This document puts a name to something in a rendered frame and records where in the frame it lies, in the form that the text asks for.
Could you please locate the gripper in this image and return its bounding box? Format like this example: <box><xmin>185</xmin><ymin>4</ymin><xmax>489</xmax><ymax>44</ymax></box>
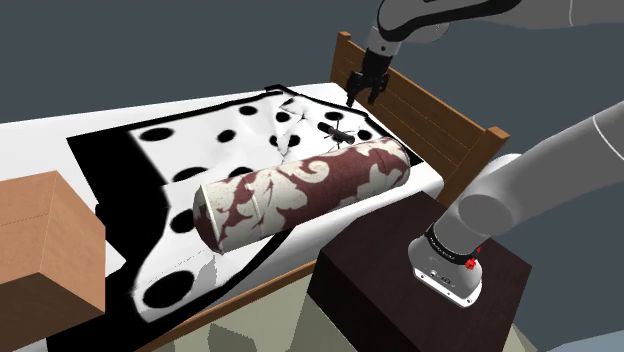
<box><xmin>345</xmin><ymin>47</ymin><xmax>394</xmax><ymax>108</ymax></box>

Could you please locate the white black-dotted blanket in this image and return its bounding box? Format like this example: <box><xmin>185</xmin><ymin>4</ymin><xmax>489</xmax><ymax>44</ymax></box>
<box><xmin>46</xmin><ymin>85</ymin><xmax>424</xmax><ymax>352</ymax></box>

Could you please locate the maroon white patterned bolster pillow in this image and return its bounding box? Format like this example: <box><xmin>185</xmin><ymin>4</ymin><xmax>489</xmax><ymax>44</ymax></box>
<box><xmin>192</xmin><ymin>137</ymin><xmax>412</xmax><ymax>256</ymax></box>

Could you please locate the brown cardboard box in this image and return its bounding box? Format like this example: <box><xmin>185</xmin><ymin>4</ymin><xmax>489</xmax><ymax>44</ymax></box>
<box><xmin>0</xmin><ymin>169</ymin><xmax>107</xmax><ymax>352</ymax></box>

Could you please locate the dark brown robot stand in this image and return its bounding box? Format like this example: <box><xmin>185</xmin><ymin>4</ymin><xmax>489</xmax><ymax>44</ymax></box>
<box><xmin>306</xmin><ymin>190</ymin><xmax>533</xmax><ymax>352</ymax></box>

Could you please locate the small black dumbbell-shaped object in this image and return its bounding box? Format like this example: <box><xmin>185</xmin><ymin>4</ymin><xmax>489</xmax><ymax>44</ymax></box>
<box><xmin>317</xmin><ymin>121</ymin><xmax>357</xmax><ymax>145</ymax></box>

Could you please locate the wooden bed with white mattress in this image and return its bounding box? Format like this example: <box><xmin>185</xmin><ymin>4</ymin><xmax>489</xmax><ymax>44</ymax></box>
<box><xmin>0</xmin><ymin>30</ymin><xmax>512</xmax><ymax>352</ymax></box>

